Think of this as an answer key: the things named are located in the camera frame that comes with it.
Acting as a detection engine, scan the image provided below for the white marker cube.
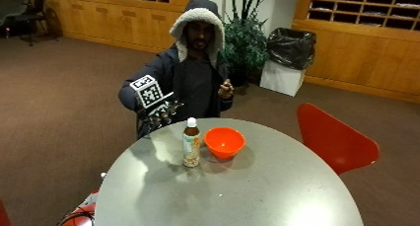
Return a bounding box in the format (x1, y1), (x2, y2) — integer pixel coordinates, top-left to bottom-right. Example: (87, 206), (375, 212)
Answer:
(129, 74), (165, 110)

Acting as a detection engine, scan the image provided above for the red chair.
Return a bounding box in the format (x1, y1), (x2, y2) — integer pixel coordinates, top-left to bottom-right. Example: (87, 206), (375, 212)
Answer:
(296, 103), (382, 176)
(56, 189), (100, 226)

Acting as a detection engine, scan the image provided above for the orange plastic bowl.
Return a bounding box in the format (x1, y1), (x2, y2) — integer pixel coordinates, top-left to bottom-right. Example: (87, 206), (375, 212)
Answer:
(204, 126), (248, 160)

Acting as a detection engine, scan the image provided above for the white bin with black bag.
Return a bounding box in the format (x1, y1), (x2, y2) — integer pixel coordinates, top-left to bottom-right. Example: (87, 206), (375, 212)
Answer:
(260, 27), (318, 98)

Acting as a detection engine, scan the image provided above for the green potted plant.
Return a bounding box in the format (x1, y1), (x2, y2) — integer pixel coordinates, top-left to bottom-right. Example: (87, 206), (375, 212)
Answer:
(222, 0), (270, 89)

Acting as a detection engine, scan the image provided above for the black office chair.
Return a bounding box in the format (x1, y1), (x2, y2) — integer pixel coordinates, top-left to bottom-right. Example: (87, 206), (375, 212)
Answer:
(7, 0), (59, 47)

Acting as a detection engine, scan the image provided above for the brown drink bottle white cap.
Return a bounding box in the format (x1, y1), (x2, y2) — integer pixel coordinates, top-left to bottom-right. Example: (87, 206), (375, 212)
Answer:
(181, 116), (203, 169)

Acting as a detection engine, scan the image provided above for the the person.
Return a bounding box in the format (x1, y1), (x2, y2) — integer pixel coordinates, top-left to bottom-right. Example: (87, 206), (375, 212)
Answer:
(117, 0), (237, 140)

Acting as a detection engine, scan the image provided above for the wooden cabinet with pigeonholes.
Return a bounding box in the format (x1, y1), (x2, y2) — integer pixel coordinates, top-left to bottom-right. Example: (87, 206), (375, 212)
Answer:
(31, 0), (195, 54)
(292, 0), (420, 105)

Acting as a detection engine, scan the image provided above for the black cable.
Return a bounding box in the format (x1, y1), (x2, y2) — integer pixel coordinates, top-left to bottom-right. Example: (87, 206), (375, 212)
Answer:
(58, 208), (96, 226)

